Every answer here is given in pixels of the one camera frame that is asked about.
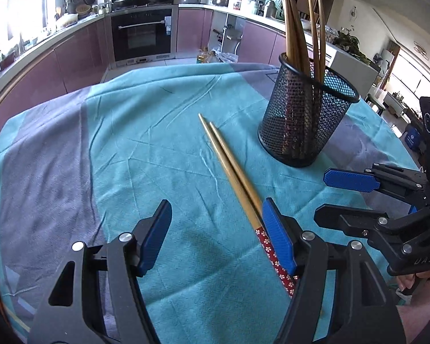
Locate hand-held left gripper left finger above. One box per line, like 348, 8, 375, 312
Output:
27, 199, 173, 344

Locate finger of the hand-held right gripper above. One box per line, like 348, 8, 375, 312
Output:
323, 163, 430, 210
313, 204, 430, 276

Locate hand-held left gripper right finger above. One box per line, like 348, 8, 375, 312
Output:
261, 197, 407, 344

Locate black mesh utensil holder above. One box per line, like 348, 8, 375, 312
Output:
258, 52, 361, 168

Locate wooden chopstick floral handle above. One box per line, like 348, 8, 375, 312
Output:
198, 113, 297, 299
210, 121, 265, 208

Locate bunch of wooden chopsticks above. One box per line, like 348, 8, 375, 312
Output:
276, 0, 327, 158

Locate person's right forearm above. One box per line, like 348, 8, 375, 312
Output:
397, 294, 430, 344

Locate person's right hand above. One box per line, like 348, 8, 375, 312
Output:
396, 267, 430, 296

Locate blue bin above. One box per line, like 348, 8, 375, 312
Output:
404, 125, 428, 152

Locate living room window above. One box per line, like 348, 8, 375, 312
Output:
387, 43, 430, 98

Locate green stool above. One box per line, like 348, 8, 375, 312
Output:
366, 93, 386, 112

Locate teal and grey tablecloth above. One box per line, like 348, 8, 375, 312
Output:
0, 62, 421, 344

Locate green potted plant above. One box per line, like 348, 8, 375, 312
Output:
333, 25, 372, 66

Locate light green cloth cover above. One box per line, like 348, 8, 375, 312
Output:
264, 0, 286, 20

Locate purple kitchen cabinets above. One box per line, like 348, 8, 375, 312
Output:
0, 7, 291, 158

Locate black built-in oven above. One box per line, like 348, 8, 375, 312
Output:
110, 6, 175, 64

